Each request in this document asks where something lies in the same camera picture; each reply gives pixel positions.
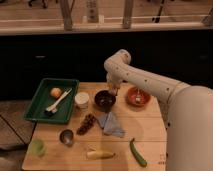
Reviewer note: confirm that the small metal cup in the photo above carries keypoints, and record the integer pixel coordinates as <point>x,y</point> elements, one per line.
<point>66,137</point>

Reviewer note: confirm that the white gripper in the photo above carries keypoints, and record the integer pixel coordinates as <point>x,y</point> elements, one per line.
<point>113,84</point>

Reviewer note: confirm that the green cucumber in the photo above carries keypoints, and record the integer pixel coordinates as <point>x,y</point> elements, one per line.
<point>138,157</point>

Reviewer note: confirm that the orange round fruit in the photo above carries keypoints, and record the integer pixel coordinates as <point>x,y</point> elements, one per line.
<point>55,92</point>

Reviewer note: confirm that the dark purple bowl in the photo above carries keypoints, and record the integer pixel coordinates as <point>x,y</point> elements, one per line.
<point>104,100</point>

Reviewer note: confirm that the white dish brush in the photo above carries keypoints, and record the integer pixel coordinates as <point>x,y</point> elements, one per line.
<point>50,110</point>

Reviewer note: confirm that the red orange bowl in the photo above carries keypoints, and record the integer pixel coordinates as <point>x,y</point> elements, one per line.
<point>137,97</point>

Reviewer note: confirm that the white cup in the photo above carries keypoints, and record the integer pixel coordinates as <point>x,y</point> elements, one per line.
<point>82,100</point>

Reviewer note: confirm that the light green cup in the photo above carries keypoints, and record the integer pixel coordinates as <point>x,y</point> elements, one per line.
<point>36,147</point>

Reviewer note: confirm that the green plastic tray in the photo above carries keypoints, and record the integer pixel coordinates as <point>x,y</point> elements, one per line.
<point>42,99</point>

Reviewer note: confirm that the dark grape bunch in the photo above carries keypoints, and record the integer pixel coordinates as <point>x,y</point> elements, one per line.
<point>86,124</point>

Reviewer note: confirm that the blue grey cloth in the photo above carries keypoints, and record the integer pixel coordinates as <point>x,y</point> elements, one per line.
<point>110,125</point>

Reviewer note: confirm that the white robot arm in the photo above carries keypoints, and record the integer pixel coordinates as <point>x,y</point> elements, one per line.
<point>190,112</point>

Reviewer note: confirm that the yellow corn cob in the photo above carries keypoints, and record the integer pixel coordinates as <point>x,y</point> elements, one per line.
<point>99,154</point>

